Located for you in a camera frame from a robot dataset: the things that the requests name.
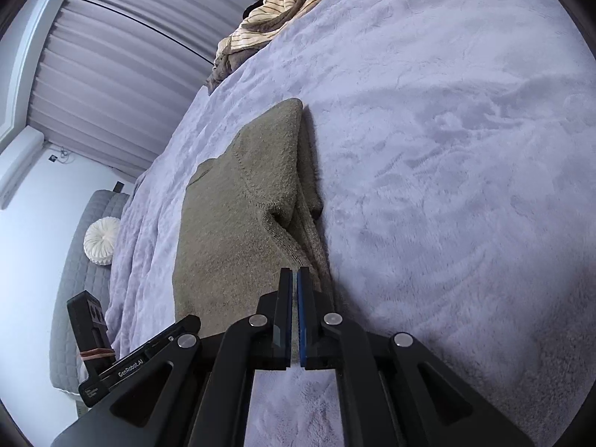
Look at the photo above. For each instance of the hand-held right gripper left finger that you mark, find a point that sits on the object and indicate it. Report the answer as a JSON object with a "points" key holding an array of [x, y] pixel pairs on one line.
{"points": [[284, 307]]}

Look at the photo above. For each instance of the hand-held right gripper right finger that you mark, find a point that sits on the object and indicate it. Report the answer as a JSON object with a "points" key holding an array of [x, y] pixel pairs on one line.
{"points": [[303, 316]]}

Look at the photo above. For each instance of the cream brown striped cloth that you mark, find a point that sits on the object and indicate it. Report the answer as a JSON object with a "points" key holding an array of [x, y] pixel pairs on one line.
{"points": [[279, 18]]}

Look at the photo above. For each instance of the lavender plush blanket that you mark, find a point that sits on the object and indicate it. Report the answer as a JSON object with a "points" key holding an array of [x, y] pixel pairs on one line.
{"points": [[442, 195]]}

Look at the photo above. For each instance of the white wooden frame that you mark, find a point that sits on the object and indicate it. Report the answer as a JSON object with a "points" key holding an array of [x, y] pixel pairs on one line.
{"points": [[23, 102]]}

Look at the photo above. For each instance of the round cream pleated pillow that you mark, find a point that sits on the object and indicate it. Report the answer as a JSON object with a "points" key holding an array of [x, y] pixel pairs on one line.
{"points": [[100, 242]]}

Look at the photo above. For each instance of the pale pleated curtain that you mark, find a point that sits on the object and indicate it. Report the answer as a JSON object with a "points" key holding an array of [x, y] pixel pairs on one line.
{"points": [[116, 79]]}

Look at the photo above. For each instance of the olive green knit sweater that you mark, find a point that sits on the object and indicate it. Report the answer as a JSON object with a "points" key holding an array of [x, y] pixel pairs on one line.
{"points": [[223, 242]]}

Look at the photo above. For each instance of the grey quilted headboard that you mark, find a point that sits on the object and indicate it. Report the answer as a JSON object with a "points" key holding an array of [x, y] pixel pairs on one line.
{"points": [[70, 279]]}

